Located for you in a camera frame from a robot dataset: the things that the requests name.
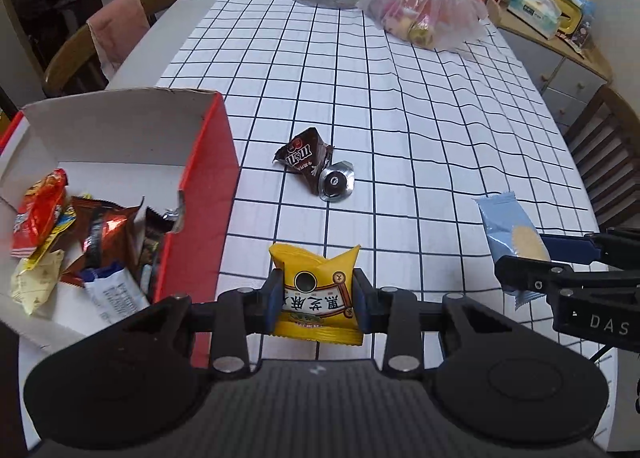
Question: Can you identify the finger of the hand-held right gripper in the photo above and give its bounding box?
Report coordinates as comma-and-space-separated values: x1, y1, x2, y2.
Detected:
494, 255, 640, 297
542, 227, 640, 270

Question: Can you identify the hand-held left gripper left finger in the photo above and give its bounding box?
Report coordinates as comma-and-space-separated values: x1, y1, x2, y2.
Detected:
127, 268, 285, 380

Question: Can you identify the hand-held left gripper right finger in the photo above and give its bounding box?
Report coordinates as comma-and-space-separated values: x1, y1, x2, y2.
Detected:
352, 268, 511, 381

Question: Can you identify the light blue biscuit packet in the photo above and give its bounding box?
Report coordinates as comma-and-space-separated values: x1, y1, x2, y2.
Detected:
474, 191, 553, 311

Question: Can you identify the red cardboard box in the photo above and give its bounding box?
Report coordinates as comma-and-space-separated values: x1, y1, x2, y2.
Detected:
0, 87, 240, 369

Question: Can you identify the white blue snack packet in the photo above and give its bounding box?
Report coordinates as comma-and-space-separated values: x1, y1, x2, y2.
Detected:
81, 260, 151, 324

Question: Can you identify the cream snack packet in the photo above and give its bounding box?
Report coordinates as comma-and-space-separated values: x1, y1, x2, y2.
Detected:
10, 249, 66, 317

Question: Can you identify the red snack packet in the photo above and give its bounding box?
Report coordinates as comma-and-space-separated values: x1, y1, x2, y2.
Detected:
11, 168, 71, 259

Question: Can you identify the slatted wooden chair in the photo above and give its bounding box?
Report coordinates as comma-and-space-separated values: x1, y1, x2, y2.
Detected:
565, 84, 640, 231

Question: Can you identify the foil wrapped chocolate ball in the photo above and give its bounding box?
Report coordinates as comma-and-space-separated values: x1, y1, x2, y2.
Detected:
317, 160, 356, 202

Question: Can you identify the brown candy packet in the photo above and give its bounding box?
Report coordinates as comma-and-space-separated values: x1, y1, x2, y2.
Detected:
272, 127, 337, 196

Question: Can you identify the grey drawer cabinet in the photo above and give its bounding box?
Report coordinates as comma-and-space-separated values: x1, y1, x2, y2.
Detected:
487, 0, 615, 126

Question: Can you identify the shiny brown snack packet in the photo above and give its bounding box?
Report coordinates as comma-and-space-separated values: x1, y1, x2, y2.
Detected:
60, 194, 143, 286

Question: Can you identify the white checked tablecloth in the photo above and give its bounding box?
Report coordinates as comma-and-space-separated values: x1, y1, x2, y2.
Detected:
156, 0, 618, 374

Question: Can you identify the yellow container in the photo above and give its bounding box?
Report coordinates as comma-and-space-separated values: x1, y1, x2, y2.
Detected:
547, 0, 587, 36

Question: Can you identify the tissue box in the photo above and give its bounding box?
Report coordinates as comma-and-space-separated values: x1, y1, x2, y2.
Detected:
507, 0, 563, 39

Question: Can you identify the round-backed wooden chair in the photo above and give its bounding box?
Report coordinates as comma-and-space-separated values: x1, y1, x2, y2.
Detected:
42, 0, 183, 99

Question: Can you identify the pink cloth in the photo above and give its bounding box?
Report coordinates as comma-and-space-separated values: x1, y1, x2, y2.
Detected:
86, 0, 152, 81

